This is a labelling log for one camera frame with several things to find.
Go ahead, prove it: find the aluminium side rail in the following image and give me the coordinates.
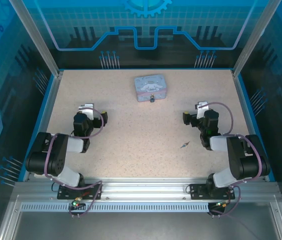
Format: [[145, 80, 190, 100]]
[[22, 70, 64, 182], [232, 69, 268, 181]]

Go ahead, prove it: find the aluminium mounting rail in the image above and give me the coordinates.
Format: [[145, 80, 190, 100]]
[[13, 176, 281, 201]]

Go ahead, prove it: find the right aluminium frame post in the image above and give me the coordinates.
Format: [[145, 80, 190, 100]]
[[232, 0, 276, 78]]

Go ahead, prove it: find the lilac cartoon tin box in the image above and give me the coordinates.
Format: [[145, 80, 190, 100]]
[[133, 74, 169, 103]]

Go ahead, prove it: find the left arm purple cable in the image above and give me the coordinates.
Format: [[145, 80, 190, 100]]
[[44, 106, 104, 219]]

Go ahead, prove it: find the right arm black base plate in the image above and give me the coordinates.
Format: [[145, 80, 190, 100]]
[[189, 183, 236, 201]]

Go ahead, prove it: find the right aluminium side rail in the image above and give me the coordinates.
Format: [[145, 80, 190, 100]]
[[232, 69, 268, 181]]

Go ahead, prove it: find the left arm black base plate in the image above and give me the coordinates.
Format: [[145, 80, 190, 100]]
[[57, 183, 103, 201]]

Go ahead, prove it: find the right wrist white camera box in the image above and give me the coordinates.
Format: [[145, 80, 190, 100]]
[[196, 101, 210, 120]]

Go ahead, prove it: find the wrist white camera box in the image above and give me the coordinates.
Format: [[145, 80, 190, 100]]
[[77, 103, 95, 121], [196, 101, 210, 120]]

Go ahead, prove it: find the left aluminium side rail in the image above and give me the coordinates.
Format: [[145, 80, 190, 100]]
[[22, 70, 64, 182]]

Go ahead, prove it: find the aluminium frame post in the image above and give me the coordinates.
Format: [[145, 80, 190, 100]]
[[232, 0, 276, 78], [8, 0, 64, 78]]

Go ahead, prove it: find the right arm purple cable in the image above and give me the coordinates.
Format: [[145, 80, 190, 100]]
[[198, 101, 265, 219]]

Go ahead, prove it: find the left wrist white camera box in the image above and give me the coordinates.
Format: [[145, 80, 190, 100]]
[[77, 103, 95, 121]]

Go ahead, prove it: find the left aluminium frame post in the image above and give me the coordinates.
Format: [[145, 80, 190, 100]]
[[8, 0, 64, 78]]

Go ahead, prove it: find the slotted grey cable duct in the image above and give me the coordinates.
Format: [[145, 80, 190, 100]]
[[19, 202, 213, 213]]

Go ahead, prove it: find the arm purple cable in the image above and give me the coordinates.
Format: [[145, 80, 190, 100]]
[[44, 106, 104, 219], [198, 101, 265, 219]]

